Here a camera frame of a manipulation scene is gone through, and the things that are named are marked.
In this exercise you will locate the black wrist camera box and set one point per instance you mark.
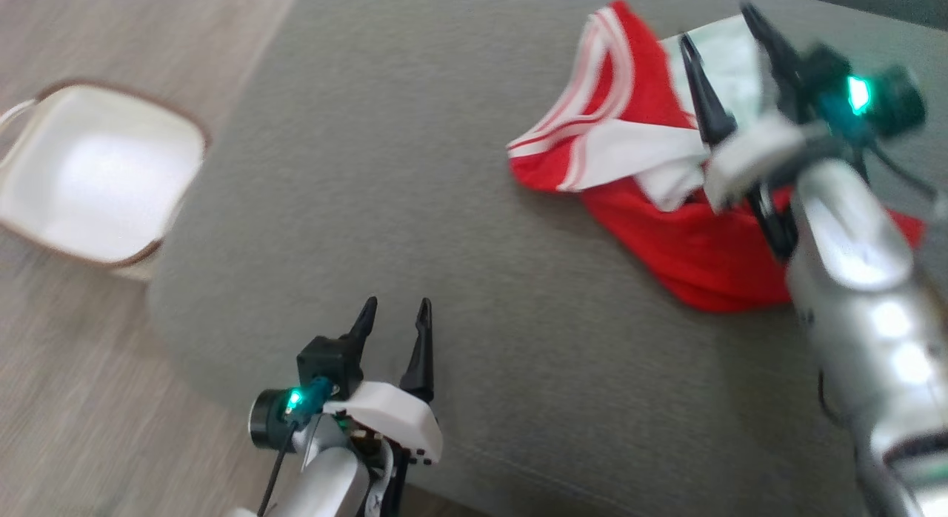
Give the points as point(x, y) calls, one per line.
point(822, 80)
point(329, 365)

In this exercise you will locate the red jersey white striped trim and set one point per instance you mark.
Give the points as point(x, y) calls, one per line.
point(689, 250)

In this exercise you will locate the grey sofa seat cushion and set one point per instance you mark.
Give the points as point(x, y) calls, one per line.
point(459, 228)

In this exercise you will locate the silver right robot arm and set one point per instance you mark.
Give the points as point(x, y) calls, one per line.
point(859, 280)

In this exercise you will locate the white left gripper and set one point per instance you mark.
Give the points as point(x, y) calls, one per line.
point(392, 421)

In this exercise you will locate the white laundry basket brown rim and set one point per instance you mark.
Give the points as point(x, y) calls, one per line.
point(96, 176)

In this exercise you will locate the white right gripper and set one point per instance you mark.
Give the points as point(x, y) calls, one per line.
point(755, 158)

